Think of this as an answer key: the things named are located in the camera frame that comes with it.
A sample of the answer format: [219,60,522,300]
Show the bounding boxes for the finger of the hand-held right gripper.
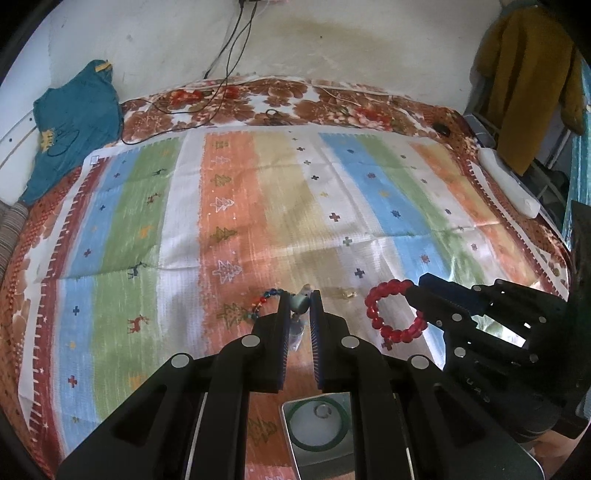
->
[417,272,509,315]
[407,285,475,332]

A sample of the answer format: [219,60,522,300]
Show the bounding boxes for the silver metal tin box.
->
[279,390,365,480]

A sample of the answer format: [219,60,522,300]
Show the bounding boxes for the red bead bracelet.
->
[364,279,428,344]

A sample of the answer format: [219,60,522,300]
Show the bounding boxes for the metal rack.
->
[464,108,578,232]

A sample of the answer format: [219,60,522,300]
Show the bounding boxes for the teal garment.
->
[18,59,124,207]

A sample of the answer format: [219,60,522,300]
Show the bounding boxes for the black cable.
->
[203,0,247,80]
[121,0,260,145]

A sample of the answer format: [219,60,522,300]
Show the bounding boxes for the white bolster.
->
[477,147,542,219]

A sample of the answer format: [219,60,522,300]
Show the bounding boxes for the grey striped pillow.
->
[0,200,29,280]

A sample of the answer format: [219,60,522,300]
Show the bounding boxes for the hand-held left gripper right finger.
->
[309,290,544,480]

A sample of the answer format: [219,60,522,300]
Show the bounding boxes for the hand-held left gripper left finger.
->
[55,291,293,480]

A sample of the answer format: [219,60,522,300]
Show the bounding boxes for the white headboard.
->
[0,108,49,204]

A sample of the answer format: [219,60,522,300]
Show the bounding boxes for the dark multicoloured bead bracelet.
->
[248,285,315,354]

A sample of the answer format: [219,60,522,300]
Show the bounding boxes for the mustard yellow garment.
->
[475,6,586,177]

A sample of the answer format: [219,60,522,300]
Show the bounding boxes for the green jade bead bracelet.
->
[287,401,348,450]

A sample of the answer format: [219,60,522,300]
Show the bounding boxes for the striped pastel mat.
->
[17,128,571,480]

